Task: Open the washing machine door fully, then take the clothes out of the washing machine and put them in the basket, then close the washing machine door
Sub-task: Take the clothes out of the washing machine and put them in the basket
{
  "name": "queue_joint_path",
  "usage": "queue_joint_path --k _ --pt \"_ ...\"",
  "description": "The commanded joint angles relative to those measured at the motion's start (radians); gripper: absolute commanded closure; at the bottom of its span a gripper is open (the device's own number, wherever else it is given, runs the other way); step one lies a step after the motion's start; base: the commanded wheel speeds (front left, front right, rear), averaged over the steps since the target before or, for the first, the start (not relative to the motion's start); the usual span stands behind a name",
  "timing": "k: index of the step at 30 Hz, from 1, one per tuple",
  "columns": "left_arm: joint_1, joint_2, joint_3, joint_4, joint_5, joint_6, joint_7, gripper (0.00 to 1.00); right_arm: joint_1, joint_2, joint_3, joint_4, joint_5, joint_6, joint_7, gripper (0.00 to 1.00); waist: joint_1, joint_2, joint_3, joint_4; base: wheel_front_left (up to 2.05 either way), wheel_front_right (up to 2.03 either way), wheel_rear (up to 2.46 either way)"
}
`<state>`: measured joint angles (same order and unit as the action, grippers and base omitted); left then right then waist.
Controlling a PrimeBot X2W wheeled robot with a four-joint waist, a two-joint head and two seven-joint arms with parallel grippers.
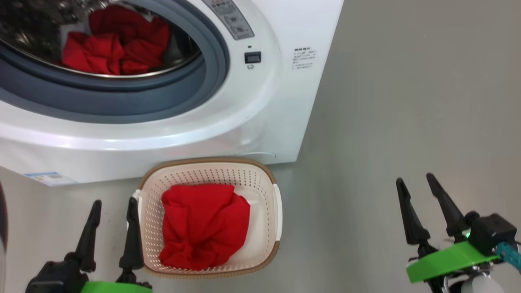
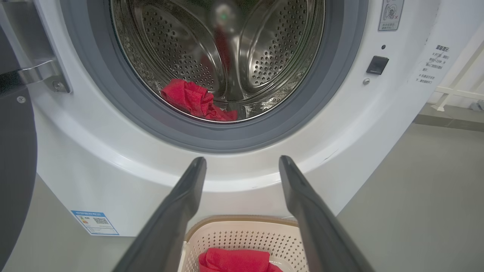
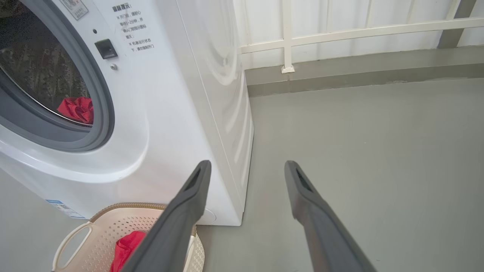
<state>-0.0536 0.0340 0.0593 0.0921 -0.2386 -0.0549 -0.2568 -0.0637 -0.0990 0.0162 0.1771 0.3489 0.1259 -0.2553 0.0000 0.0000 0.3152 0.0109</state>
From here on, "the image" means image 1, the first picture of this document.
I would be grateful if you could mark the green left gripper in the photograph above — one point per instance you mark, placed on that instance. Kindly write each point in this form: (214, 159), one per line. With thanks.
(114, 287)

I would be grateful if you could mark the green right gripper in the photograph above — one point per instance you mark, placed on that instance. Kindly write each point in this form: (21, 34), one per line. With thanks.
(443, 260)

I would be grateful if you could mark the plain red garment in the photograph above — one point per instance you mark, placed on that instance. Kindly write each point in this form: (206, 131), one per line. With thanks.
(203, 228)

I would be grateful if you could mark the red and white garment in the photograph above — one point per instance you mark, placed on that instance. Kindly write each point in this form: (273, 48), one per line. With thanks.
(110, 49)

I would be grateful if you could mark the grey rubber door seal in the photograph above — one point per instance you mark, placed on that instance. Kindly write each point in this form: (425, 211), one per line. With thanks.
(122, 101)

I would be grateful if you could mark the cream laundry basket brown rim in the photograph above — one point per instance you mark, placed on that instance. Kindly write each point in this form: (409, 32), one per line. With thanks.
(264, 195)

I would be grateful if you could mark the white washing machine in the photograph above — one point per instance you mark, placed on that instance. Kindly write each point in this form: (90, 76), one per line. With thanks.
(285, 122)

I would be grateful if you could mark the steel washing drum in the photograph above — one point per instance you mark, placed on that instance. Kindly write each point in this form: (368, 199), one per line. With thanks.
(32, 24)

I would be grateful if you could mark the black door latch socket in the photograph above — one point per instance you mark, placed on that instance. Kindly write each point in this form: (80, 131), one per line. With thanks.
(252, 57)

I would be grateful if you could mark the blue energy label sticker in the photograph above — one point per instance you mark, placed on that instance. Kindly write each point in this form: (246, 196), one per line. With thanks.
(51, 178)

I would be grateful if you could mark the round filter cover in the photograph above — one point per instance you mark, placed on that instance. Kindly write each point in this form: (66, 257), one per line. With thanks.
(260, 158)

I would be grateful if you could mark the printed text sticker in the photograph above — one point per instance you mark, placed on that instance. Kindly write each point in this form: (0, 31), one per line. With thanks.
(303, 57)

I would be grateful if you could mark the grey warning label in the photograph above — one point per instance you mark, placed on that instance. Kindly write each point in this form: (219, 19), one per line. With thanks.
(232, 18)

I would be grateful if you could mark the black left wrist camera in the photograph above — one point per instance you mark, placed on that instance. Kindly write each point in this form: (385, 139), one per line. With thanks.
(55, 278)

